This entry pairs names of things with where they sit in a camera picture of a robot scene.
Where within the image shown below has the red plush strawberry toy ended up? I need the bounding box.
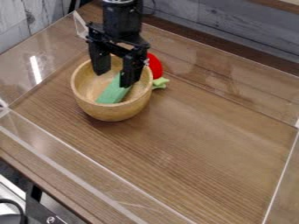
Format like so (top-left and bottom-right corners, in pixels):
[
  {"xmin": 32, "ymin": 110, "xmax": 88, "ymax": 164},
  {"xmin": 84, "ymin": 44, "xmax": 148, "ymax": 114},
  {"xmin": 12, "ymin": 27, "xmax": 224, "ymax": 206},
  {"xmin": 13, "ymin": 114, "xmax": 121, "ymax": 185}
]
[{"xmin": 147, "ymin": 53, "xmax": 170, "ymax": 89}]

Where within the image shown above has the black cable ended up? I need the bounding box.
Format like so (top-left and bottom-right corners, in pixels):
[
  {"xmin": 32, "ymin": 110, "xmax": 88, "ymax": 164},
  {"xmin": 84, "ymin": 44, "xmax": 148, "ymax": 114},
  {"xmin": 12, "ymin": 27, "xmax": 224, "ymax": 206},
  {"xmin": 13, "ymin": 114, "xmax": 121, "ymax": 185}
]
[{"xmin": 0, "ymin": 199, "xmax": 28, "ymax": 224}]

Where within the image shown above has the black table leg mount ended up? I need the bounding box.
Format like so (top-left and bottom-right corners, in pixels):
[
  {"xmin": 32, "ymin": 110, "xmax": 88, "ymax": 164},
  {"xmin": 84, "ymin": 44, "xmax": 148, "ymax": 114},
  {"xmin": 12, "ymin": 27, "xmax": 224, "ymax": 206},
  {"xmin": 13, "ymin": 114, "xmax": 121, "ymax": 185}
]
[{"xmin": 25, "ymin": 185, "xmax": 68, "ymax": 224}]

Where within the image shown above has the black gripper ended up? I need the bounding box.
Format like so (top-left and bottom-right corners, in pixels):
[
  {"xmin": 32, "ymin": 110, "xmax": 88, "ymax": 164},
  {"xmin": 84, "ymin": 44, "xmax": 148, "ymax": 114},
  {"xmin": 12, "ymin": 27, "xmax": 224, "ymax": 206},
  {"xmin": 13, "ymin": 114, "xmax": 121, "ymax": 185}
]
[{"xmin": 87, "ymin": 0, "xmax": 149, "ymax": 88}]

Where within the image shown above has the green rectangular block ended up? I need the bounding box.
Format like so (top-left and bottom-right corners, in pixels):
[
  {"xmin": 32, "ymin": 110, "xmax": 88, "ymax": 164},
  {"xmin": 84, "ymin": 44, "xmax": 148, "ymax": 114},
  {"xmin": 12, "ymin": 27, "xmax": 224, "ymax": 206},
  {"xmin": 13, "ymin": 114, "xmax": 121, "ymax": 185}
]
[{"xmin": 95, "ymin": 74, "xmax": 131, "ymax": 104}]

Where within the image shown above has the clear acrylic corner bracket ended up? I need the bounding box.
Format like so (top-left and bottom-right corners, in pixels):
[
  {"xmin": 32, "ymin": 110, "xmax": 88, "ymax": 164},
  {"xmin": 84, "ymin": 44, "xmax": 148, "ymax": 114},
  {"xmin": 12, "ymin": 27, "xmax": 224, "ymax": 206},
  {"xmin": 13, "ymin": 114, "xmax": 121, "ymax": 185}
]
[{"xmin": 72, "ymin": 11, "xmax": 88, "ymax": 39}]

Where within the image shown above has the brown wooden bowl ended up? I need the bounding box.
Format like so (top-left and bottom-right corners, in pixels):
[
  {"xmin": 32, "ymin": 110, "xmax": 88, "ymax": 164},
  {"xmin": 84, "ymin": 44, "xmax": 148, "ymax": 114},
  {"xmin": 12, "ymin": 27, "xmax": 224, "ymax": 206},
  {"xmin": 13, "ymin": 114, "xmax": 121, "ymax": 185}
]
[{"xmin": 69, "ymin": 56, "xmax": 153, "ymax": 122}]

